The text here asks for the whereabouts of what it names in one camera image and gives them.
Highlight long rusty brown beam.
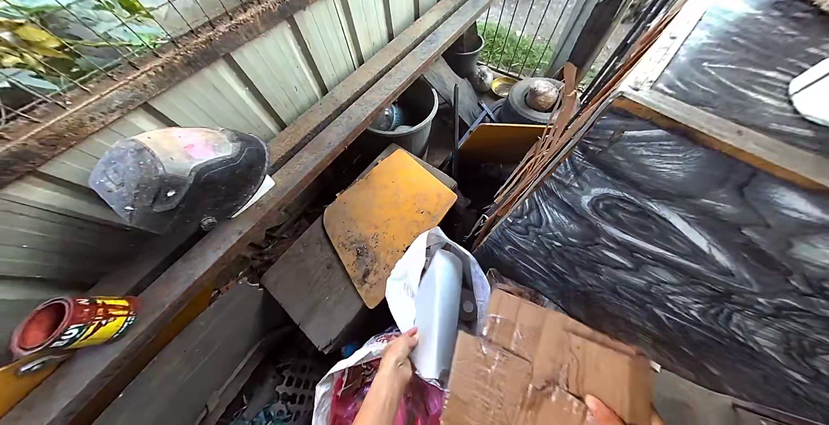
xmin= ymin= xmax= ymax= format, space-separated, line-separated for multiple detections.
xmin=0 ymin=0 xmax=507 ymax=425
xmin=84 ymin=0 xmax=490 ymax=299

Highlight black marbled table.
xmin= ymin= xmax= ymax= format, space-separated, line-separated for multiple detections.
xmin=475 ymin=0 xmax=829 ymax=413

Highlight brown cardboard piece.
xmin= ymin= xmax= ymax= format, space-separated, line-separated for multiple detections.
xmin=442 ymin=284 xmax=655 ymax=425

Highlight clear blue plastic bottle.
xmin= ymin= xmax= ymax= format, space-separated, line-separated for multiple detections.
xmin=370 ymin=103 xmax=404 ymax=132

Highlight person's right hand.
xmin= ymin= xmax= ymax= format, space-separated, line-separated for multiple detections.
xmin=583 ymin=394 xmax=665 ymax=425

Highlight black perforated crate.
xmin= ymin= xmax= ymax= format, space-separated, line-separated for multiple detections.
xmin=249 ymin=355 xmax=332 ymax=425

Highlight green leafy plants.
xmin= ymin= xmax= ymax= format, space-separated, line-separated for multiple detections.
xmin=0 ymin=0 xmax=289 ymax=115

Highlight grey plastic bucket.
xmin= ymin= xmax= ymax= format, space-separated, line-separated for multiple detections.
xmin=367 ymin=79 xmax=440 ymax=159

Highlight white sack with pink contents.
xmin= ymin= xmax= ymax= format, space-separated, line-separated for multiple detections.
xmin=312 ymin=329 xmax=449 ymax=425

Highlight dark weathered wooden board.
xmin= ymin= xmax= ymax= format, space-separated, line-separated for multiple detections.
xmin=261 ymin=144 xmax=458 ymax=355

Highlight yellow wooden board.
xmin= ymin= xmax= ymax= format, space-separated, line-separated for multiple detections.
xmin=323 ymin=148 xmax=459 ymax=310

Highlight person's left hand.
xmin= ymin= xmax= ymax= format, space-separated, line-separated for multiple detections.
xmin=378 ymin=327 xmax=421 ymax=388

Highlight corrugated metal fence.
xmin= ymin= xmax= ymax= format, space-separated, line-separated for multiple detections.
xmin=0 ymin=0 xmax=483 ymax=322

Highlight white plastic sack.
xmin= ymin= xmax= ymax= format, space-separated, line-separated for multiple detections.
xmin=385 ymin=227 xmax=492 ymax=336

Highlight yellow wood with metal bracket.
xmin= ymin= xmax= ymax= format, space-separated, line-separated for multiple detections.
xmin=0 ymin=350 xmax=73 ymax=419

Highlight bundle of thin wooden strips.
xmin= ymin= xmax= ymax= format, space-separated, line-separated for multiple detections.
xmin=471 ymin=0 xmax=721 ymax=252

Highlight black and white helmet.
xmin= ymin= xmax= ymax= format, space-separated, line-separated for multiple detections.
xmin=89 ymin=127 xmax=269 ymax=234

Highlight grey plastic casing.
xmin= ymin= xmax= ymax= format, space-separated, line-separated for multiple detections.
xmin=412 ymin=248 xmax=465 ymax=390

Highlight wire mesh fence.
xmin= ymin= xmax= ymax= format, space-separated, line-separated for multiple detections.
xmin=0 ymin=0 xmax=364 ymax=141

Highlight grey round tub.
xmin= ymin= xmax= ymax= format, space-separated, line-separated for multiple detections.
xmin=497 ymin=77 xmax=570 ymax=126

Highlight wire grid fence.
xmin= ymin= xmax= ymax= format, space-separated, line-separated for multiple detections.
xmin=478 ymin=0 xmax=686 ymax=92

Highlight white rounded object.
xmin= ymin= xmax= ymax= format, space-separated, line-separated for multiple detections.
xmin=788 ymin=57 xmax=829 ymax=128

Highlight red and yellow paint can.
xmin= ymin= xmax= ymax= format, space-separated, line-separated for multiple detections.
xmin=10 ymin=295 xmax=139 ymax=358

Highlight white paper piece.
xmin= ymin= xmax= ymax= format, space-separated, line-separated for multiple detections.
xmin=231 ymin=174 xmax=277 ymax=219

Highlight grey wooden plank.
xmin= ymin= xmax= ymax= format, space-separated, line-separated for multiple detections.
xmin=92 ymin=279 xmax=283 ymax=425

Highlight black plant pot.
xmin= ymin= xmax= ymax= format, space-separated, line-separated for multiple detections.
xmin=443 ymin=34 xmax=485 ymax=80

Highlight yellow chair board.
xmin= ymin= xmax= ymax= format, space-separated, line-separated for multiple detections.
xmin=459 ymin=122 xmax=549 ymax=165

